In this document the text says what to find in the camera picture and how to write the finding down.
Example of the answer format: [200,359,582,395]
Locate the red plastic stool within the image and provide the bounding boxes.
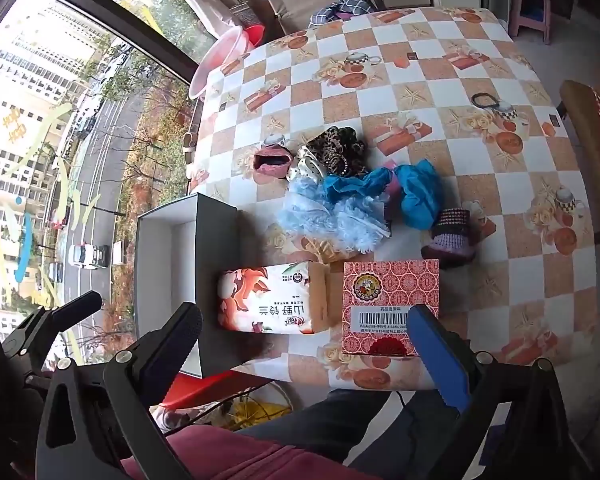
[161,374,276,409]

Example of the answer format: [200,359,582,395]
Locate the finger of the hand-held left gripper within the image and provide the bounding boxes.
[47,291,104,335]
[0,306,61,363]

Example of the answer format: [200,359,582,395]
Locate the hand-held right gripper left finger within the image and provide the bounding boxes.
[35,301,203,480]

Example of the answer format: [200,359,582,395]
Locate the floral tissue box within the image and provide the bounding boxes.
[216,261,332,336]

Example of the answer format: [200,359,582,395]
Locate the black hair tie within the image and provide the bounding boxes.
[470,92,504,109]

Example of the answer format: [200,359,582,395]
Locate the grey cardboard box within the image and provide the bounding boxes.
[134,192,242,378]

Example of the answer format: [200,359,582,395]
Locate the purple pink knit scrunchie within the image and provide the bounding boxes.
[421,207,477,270]

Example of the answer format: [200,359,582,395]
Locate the white polka dot scrunchie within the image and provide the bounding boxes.
[285,145,327,184]

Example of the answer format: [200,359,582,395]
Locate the large window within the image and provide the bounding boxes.
[0,0,231,376]

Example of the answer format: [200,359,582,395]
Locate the leopard print scrunchie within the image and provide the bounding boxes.
[304,126,369,179]

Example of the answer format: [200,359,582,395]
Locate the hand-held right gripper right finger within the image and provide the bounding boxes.
[407,304,588,480]

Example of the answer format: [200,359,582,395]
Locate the pink plastic basin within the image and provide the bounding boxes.
[188,26,253,101]

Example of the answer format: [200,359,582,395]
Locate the yellow cord bundle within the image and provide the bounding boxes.
[227,389,293,432]

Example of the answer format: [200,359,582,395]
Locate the pink plastic stool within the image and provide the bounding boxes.
[509,0,554,46]

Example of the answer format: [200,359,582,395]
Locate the light blue fluffy scrunchie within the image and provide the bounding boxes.
[277,179,394,254]

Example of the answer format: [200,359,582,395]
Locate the dark checked cloth bag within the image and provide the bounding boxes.
[309,0,382,27]

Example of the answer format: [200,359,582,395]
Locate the wooden chair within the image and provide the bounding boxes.
[559,79,600,248]

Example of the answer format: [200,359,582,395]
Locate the red plastic basin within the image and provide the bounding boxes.
[244,23,267,52]

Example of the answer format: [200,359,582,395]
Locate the person's maroon sweater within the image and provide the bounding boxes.
[120,422,351,480]

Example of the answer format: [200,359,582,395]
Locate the person's dark pants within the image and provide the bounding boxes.
[240,387,463,480]

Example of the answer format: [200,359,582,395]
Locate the checkered floral tablecloth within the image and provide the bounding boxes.
[180,6,600,406]

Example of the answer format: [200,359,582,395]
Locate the red patterned flat box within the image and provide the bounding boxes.
[341,258,441,357]

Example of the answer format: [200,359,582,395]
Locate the black cable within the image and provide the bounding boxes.
[150,390,281,433]

